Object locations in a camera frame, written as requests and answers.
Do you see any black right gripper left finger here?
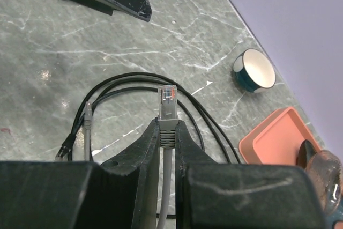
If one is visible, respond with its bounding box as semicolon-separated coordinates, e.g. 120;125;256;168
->
1;120;160;228

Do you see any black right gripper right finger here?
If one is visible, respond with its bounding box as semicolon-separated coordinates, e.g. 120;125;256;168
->
175;121;328;228

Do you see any grey ethernet cable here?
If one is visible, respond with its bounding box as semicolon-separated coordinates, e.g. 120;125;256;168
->
83;84;180;229

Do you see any salmon pink tray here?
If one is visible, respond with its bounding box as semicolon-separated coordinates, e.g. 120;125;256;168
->
238;107;321;166

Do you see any dark blue star dish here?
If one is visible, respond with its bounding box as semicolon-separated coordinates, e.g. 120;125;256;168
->
296;139;342;228

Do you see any clear glass bowl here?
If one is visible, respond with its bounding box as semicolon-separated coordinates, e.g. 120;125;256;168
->
305;150;342;216

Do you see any small white teal bowl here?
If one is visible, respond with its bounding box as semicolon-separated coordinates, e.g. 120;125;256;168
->
233;48;276;93

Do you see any black ethernet cable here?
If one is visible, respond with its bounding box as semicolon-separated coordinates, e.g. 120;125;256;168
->
55;71;241;219

